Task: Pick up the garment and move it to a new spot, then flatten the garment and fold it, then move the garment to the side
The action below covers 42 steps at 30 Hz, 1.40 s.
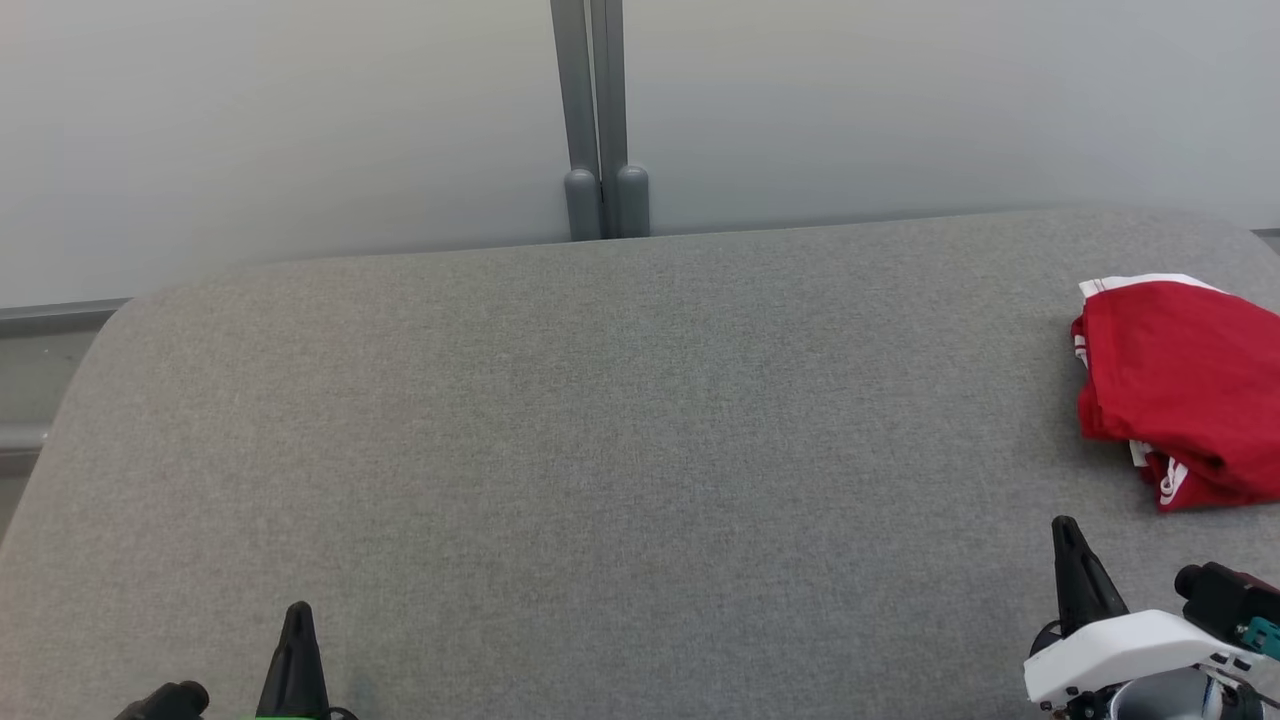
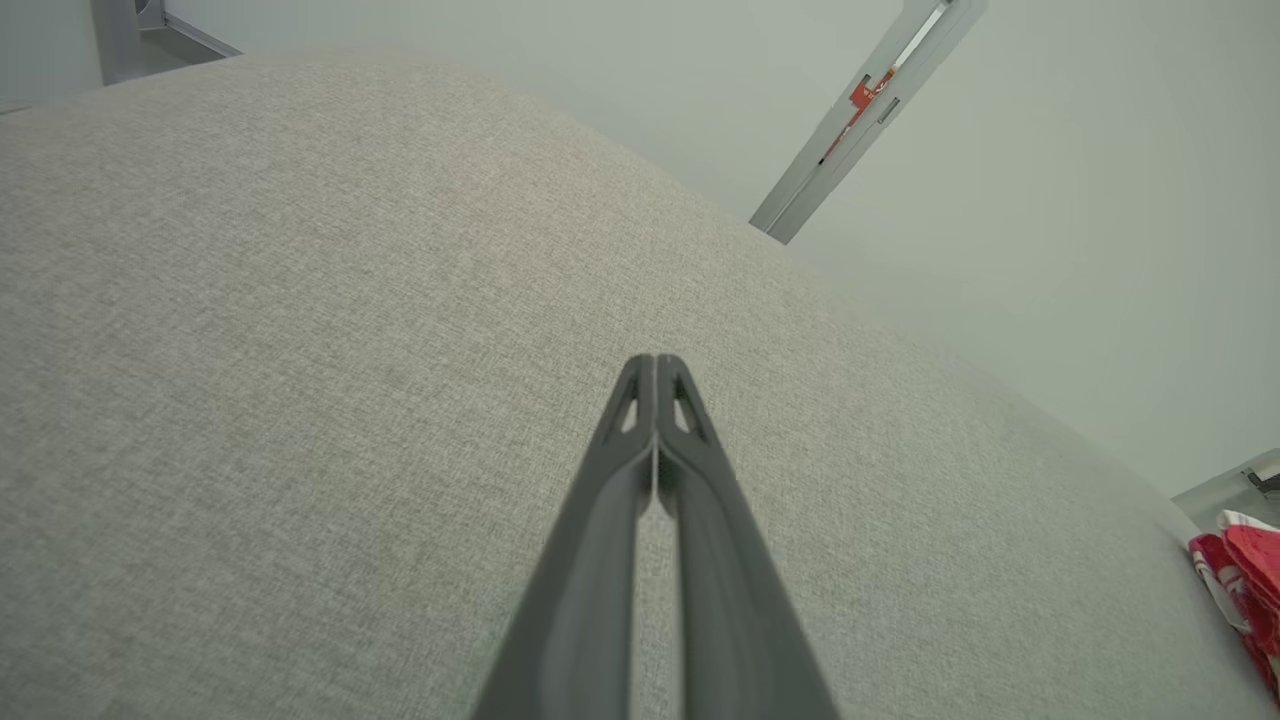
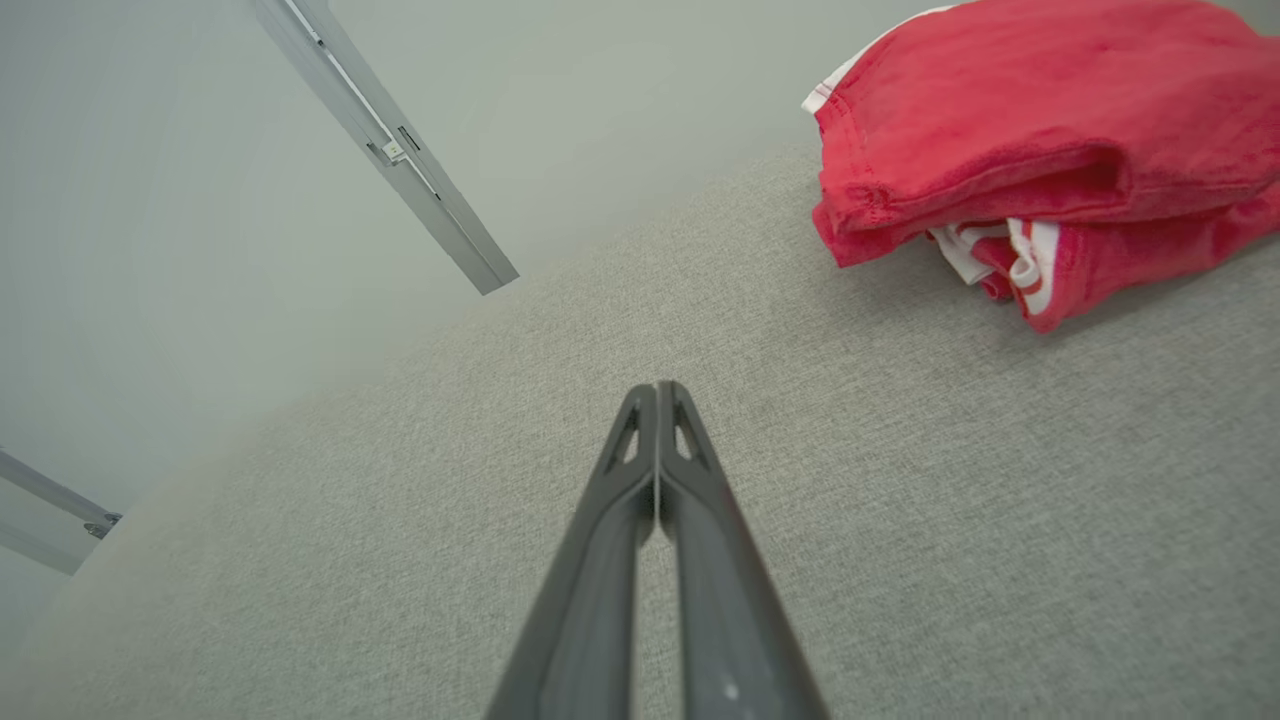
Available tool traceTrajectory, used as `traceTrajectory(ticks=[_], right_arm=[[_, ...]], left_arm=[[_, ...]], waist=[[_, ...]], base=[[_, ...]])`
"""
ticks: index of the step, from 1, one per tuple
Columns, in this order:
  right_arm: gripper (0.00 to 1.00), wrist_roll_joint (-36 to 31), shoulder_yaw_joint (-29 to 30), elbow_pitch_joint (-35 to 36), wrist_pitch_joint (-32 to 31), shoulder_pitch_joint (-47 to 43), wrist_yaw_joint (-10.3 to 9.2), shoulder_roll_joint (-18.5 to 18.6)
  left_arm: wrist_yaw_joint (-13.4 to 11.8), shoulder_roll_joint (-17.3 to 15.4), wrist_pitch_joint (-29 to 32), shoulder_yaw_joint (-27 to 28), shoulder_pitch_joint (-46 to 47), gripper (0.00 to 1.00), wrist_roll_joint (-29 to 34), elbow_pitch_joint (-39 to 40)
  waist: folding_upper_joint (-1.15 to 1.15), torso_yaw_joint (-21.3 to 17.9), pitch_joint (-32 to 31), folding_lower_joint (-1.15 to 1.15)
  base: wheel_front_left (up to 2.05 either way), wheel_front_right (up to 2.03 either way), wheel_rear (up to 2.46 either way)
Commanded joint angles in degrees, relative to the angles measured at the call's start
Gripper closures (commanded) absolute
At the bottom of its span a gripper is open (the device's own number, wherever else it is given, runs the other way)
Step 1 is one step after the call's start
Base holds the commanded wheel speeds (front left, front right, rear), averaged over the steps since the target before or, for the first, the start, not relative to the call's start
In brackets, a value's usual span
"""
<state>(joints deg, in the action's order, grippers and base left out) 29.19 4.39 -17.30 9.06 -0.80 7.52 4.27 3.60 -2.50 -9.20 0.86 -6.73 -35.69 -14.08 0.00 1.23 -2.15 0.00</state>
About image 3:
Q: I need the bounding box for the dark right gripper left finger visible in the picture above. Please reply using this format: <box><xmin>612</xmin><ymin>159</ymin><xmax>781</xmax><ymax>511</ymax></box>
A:
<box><xmin>485</xmin><ymin>382</ymin><xmax>661</xmax><ymax>720</ymax></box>

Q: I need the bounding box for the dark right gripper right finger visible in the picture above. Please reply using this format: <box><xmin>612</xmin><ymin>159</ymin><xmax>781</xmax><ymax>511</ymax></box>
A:
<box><xmin>657</xmin><ymin>380</ymin><xmax>831</xmax><ymax>720</ymax></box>

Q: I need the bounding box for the red white-trimmed shirt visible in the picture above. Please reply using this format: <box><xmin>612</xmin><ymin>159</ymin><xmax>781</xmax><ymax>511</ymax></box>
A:
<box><xmin>800</xmin><ymin>0</ymin><xmax>1280</xmax><ymax>334</ymax></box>

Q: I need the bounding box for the grey partition post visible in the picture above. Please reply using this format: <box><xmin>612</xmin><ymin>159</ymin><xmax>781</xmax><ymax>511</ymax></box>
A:
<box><xmin>250</xmin><ymin>0</ymin><xmax>501</xmax><ymax>297</ymax></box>
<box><xmin>285</xmin><ymin>0</ymin><xmax>521</xmax><ymax>291</ymax></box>

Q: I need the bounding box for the grey corner post with foot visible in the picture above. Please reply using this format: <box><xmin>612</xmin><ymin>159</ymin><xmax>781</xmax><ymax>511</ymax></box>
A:
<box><xmin>0</xmin><ymin>448</ymin><xmax>124</xmax><ymax>577</ymax></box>

